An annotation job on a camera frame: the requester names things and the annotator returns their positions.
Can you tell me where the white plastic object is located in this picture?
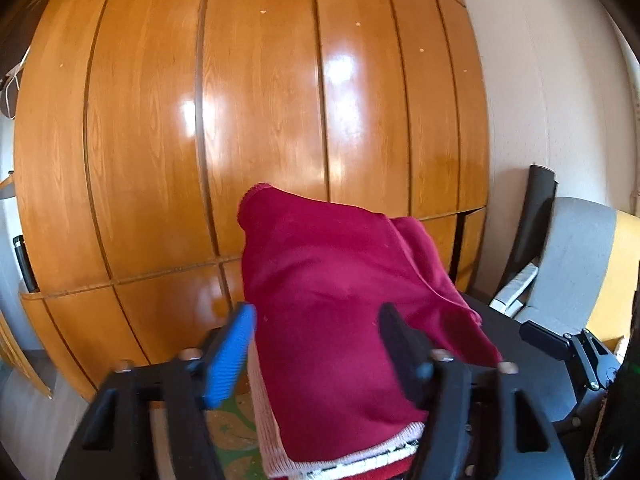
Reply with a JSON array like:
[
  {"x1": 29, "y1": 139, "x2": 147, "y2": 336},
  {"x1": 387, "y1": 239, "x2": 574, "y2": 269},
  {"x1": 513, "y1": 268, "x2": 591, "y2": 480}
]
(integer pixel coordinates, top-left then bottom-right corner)
[{"x1": 489, "y1": 264, "x2": 540, "y2": 312}]

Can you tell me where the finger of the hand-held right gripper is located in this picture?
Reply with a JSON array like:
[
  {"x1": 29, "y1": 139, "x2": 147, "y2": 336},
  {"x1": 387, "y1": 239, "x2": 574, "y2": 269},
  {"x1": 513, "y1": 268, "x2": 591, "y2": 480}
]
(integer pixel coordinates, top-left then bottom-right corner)
[{"x1": 519, "y1": 319, "x2": 619, "y2": 392}]

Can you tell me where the crimson velvet garment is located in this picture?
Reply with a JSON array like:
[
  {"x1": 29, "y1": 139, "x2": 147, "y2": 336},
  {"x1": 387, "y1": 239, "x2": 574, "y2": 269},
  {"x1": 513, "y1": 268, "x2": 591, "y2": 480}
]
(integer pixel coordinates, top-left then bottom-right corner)
[{"x1": 237, "y1": 182, "x2": 504, "y2": 463}]

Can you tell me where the pink white knit sweater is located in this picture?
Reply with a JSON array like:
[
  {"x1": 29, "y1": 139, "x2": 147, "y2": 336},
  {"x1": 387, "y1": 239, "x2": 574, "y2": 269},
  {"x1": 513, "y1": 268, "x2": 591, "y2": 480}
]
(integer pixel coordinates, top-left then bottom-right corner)
[{"x1": 247, "y1": 345, "x2": 427, "y2": 480}]

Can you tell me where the white cable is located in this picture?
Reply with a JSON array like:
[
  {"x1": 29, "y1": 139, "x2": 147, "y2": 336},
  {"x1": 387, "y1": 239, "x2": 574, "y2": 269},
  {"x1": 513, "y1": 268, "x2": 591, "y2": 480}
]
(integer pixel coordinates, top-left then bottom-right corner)
[{"x1": 0, "y1": 46, "x2": 32, "y2": 117}]

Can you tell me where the glossy wooden wardrobe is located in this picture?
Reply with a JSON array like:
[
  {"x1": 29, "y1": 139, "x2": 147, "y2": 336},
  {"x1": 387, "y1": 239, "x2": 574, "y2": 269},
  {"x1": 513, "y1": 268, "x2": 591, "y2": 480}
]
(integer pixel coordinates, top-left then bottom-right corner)
[{"x1": 12, "y1": 0, "x2": 492, "y2": 403}]

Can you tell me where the green patterned rug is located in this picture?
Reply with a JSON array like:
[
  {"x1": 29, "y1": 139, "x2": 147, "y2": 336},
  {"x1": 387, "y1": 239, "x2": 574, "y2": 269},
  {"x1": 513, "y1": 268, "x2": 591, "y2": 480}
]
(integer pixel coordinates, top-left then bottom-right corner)
[{"x1": 202, "y1": 389, "x2": 262, "y2": 463}]

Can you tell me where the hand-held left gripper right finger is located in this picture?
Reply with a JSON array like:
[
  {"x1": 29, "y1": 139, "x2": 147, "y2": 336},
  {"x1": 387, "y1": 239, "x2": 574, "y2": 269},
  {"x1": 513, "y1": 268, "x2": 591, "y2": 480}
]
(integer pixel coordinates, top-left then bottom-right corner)
[{"x1": 377, "y1": 302, "x2": 576, "y2": 480}]

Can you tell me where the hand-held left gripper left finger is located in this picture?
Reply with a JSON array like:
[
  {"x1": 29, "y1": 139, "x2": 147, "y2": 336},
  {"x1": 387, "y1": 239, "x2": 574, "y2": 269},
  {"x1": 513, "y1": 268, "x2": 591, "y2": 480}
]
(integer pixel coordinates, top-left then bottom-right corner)
[{"x1": 54, "y1": 302, "x2": 258, "y2": 480}]

